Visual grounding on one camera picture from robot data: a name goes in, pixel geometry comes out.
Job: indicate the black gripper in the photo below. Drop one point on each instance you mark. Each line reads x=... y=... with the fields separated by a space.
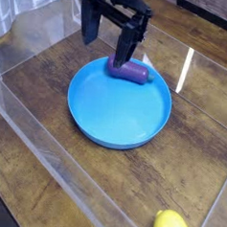
x=131 y=35

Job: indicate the purple toy eggplant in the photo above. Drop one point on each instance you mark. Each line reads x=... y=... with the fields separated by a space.
x=130 y=70

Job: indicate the blue round tray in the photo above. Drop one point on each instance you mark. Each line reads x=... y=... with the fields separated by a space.
x=117 y=113

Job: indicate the clear acrylic enclosure wall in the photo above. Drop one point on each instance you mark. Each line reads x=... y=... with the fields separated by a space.
x=51 y=175

